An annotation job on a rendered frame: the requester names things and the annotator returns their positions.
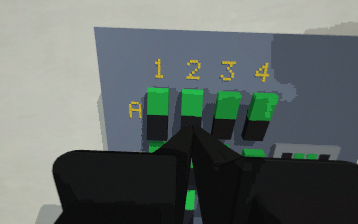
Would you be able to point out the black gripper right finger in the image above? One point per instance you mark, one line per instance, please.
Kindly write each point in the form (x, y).
(226, 181)

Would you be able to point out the grey switch panel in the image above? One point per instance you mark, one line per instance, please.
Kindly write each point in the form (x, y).
(260, 94)

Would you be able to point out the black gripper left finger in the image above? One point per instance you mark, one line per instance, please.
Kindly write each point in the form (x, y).
(129, 178)

